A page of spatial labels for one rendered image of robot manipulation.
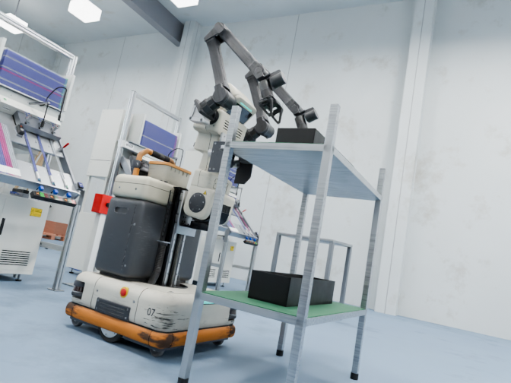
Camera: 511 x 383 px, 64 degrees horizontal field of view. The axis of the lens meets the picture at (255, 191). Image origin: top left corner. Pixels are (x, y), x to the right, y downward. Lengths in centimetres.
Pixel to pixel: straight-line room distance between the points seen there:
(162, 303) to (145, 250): 38
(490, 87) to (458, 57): 71
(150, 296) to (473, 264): 542
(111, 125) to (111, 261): 252
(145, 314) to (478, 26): 699
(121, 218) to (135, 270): 27
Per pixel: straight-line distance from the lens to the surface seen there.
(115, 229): 220
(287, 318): 143
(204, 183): 209
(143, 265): 218
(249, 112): 228
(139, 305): 198
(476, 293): 669
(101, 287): 217
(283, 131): 173
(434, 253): 673
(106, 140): 449
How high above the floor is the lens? 53
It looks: 8 degrees up
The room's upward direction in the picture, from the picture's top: 10 degrees clockwise
